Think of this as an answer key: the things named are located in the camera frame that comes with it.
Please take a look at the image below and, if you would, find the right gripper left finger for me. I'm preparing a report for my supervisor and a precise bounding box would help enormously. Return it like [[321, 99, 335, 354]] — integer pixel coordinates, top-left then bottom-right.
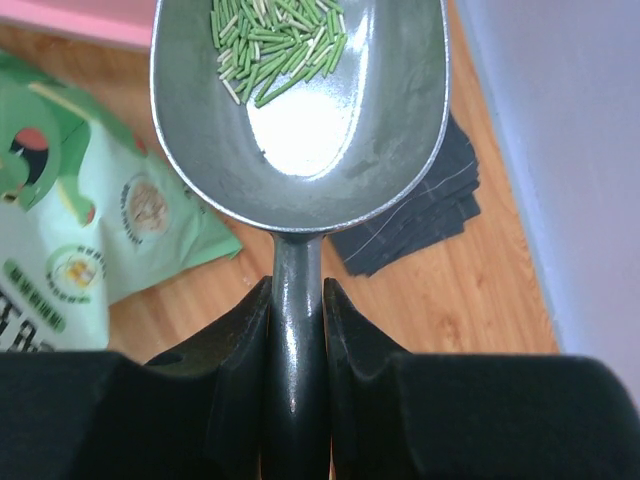
[[1, 278, 271, 479]]

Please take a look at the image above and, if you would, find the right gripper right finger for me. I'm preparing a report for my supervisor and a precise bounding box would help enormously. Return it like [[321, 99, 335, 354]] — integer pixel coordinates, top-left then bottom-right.
[[324, 279, 639, 479]]

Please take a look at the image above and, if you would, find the green litter bag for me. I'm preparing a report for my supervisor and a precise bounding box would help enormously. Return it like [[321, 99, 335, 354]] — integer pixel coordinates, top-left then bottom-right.
[[1, 54, 242, 352]]

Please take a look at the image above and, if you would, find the grey metal scoop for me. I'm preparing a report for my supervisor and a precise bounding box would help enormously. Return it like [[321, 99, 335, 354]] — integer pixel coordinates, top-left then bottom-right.
[[150, 1, 451, 479]]

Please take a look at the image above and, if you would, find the pink litter box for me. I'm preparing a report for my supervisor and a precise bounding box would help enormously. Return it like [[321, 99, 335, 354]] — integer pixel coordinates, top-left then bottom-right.
[[1, 0, 157, 50]]

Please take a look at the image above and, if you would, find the green cat litter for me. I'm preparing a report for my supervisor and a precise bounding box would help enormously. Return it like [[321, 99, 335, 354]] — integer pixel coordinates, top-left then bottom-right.
[[209, 0, 348, 108]]

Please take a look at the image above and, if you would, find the dark checked folded cloth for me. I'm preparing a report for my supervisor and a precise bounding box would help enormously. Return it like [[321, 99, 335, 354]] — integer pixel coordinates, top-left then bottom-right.
[[330, 117, 480, 276]]

